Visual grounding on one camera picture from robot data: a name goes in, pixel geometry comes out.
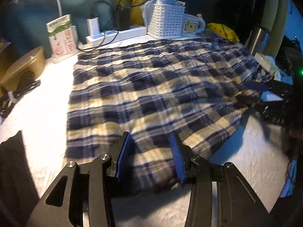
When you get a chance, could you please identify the blue yellow plaid pants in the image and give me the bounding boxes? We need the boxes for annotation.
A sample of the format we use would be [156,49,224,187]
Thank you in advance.
[65,38,271,192]

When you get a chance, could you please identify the black garment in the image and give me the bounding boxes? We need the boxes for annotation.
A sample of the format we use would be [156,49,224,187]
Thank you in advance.
[0,131,39,226]

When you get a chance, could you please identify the steel thermos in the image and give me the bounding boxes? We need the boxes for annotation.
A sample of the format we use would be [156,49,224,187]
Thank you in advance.
[246,26,270,56]

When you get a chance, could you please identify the white bear mug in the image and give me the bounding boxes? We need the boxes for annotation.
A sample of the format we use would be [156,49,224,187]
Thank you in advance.
[181,14,206,37]

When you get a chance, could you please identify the white perforated plastic basket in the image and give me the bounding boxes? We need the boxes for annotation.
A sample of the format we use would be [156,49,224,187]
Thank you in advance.
[144,4,185,40]

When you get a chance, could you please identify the beige plastic container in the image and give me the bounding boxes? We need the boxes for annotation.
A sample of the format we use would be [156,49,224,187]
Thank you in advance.
[1,46,45,91]

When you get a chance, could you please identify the black power adapter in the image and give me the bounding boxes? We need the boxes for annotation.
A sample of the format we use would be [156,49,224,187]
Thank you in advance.
[114,5,131,31]

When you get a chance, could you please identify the white green milk carton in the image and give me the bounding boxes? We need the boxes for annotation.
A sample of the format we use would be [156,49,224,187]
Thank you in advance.
[46,14,79,63]

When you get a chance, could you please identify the white power strip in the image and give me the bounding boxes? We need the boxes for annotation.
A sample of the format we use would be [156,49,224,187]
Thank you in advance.
[86,25,147,47]

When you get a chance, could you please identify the white charger adapter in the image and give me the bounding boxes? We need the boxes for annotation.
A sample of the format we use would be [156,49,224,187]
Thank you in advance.
[87,17,100,37]

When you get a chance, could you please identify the black coiled cable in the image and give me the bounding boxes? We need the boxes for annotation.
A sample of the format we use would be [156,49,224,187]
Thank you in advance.
[0,71,41,119]

